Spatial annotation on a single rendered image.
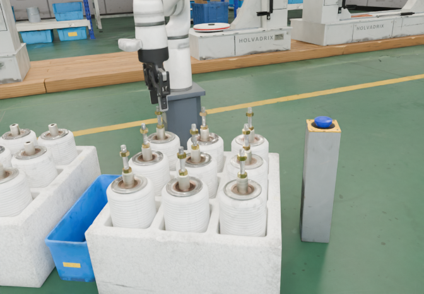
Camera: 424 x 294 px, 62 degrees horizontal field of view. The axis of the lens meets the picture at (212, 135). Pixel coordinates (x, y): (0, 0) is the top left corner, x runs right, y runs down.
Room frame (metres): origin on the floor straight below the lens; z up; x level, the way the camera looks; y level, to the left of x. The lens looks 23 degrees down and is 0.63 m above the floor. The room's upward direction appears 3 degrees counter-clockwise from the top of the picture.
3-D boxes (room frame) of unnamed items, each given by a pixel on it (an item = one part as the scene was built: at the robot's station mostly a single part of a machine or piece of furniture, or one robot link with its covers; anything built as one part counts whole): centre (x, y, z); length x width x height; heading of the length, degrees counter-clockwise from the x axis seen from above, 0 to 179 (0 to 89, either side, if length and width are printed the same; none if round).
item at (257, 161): (0.71, -0.08, 0.25); 0.08 x 0.08 x 0.01
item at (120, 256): (0.73, 0.04, 0.09); 0.39 x 0.39 x 0.18; 80
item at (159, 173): (0.75, 0.16, 0.16); 0.10 x 0.10 x 0.18
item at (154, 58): (0.87, 0.13, 0.45); 0.08 x 0.08 x 0.09
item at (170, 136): (0.87, 0.14, 0.25); 0.08 x 0.08 x 0.01
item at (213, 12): (5.46, -0.06, 0.19); 0.50 x 0.41 x 0.37; 23
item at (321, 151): (0.75, -0.26, 0.16); 0.07 x 0.07 x 0.31; 80
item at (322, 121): (0.75, -0.26, 0.32); 0.04 x 0.04 x 0.02
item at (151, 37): (0.86, 0.15, 0.52); 0.11 x 0.09 x 0.06; 116
